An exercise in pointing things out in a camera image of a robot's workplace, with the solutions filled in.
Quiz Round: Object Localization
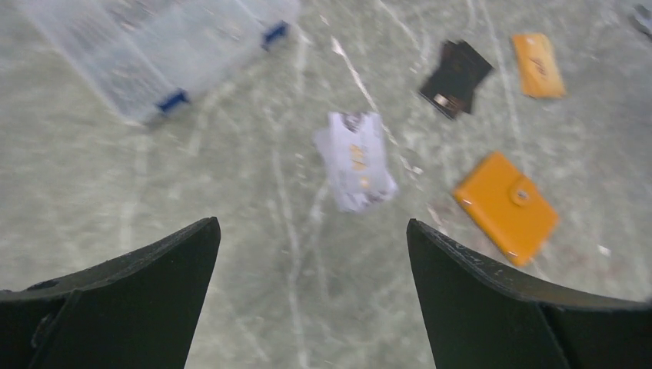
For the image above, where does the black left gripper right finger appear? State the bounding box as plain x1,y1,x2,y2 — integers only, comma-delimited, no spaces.
407,219,651,368

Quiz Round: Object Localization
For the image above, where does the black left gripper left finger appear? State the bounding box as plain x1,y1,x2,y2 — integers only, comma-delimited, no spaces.
1,218,221,368

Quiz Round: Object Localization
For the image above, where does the orange leather card holder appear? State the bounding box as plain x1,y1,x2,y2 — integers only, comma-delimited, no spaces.
453,151,559,267

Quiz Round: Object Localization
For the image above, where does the silver VIP card top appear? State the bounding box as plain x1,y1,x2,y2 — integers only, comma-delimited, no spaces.
313,111,398,213

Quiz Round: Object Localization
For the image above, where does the small orange card sleeve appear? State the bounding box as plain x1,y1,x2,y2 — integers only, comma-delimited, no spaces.
511,33,567,98

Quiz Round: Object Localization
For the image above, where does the clear plastic organizer box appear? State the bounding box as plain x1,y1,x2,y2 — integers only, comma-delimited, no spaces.
18,0,301,123

